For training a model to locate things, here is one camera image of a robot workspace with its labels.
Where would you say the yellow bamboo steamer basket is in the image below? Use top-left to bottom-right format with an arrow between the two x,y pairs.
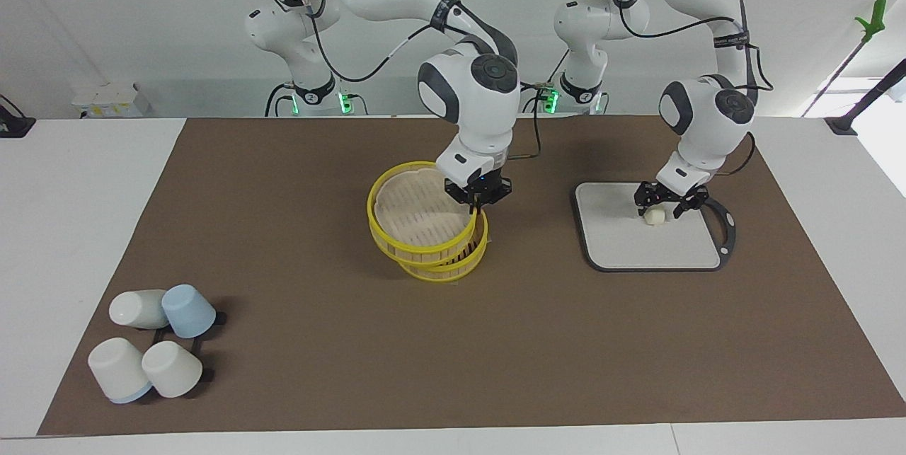
396,211 -> 490,283

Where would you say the grey cutting board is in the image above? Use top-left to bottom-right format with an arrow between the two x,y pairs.
572,182 -> 738,273

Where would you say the brown table mat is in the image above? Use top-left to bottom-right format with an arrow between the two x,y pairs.
37,115 -> 906,437

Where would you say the thin rod with green clip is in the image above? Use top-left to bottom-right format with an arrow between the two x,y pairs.
802,0 -> 888,118

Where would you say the light blue plastic cup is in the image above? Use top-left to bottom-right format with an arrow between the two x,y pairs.
161,284 -> 217,340

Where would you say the white plastic cup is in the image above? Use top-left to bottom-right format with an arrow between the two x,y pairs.
108,289 -> 171,330
88,338 -> 154,405
142,340 -> 205,399

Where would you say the white background box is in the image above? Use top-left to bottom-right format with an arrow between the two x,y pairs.
71,83 -> 151,118

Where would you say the black base cable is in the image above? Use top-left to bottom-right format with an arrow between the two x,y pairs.
265,83 -> 298,118
503,52 -> 568,116

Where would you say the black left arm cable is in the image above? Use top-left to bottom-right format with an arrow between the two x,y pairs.
616,0 -> 774,177

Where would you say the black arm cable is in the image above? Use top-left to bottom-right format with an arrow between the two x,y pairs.
616,0 -> 774,177
297,0 -> 544,162

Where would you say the black camera stand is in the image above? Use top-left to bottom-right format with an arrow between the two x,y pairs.
825,59 -> 906,136

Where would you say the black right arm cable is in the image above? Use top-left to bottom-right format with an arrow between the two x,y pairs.
297,0 -> 544,162

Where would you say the black clamp mount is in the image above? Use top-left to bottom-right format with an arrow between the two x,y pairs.
0,96 -> 36,139

